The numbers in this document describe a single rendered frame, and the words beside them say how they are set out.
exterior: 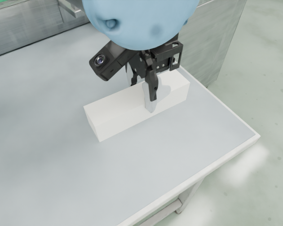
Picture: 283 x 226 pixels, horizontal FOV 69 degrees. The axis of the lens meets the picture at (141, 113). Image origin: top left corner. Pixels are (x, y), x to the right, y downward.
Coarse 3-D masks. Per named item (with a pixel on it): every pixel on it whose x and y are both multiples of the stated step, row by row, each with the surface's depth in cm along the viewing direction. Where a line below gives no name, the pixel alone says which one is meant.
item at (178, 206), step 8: (184, 192) 81; (192, 192) 78; (176, 200) 90; (184, 200) 85; (168, 208) 88; (176, 208) 88; (184, 208) 99; (152, 216) 86; (160, 216) 86; (144, 224) 84; (152, 224) 84
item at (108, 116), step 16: (176, 80) 48; (112, 96) 45; (128, 96) 45; (144, 96) 45; (176, 96) 49; (96, 112) 42; (112, 112) 42; (128, 112) 43; (144, 112) 46; (96, 128) 41; (112, 128) 44
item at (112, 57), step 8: (104, 48) 35; (112, 48) 34; (120, 48) 33; (96, 56) 35; (104, 56) 34; (112, 56) 34; (120, 56) 33; (128, 56) 34; (96, 64) 34; (104, 64) 34; (112, 64) 33; (120, 64) 34; (96, 72) 34; (104, 72) 34; (112, 72) 35; (104, 80) 35
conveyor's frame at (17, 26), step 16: (32, 0) 60; (48, 0) 63; (0, 16) 57; (16, 16) 60; (32, 16) 63; (48, 16) 66; (0, 32) 60; (16, 32) 62; (32, 32) 65; (48, 32) 69; (0, 48) 62; (16, 48) 65
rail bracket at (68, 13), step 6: (60, 0) 63; (60, 6) 66; (66, 6) 61; (72, 6) 60; (60, 12) 67; (66, 12) 68; (72, 12) 60; (78, 12) 60; (66, 18) 69; (72, 18) 70
